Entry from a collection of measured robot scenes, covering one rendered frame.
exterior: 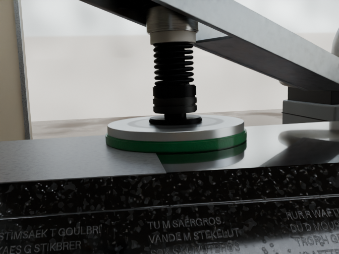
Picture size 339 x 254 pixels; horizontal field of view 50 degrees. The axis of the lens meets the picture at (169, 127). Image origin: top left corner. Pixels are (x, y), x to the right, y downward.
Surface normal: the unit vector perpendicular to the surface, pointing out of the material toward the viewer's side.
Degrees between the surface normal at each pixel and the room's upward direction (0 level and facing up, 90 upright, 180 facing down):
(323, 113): 90
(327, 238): 45
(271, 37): 90
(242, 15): 90
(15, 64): 90
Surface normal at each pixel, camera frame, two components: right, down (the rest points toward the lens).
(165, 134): -0.13, 0.14
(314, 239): 0.05, -0.61
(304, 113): -0.98, 0.06
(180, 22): 0.32, 0.12
